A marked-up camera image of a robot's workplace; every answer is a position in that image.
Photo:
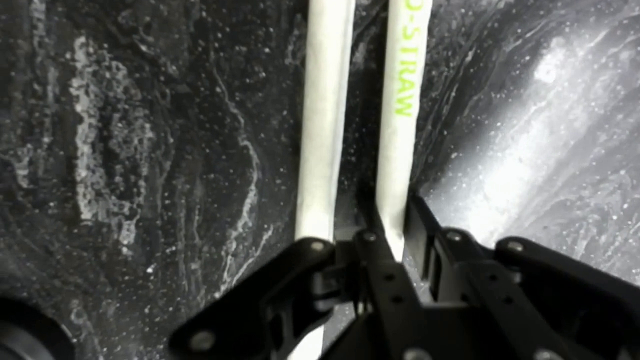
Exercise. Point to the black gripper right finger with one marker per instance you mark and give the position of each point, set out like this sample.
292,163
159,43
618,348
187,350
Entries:
530,300

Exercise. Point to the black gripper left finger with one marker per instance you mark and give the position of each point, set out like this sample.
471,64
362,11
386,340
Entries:
271,313

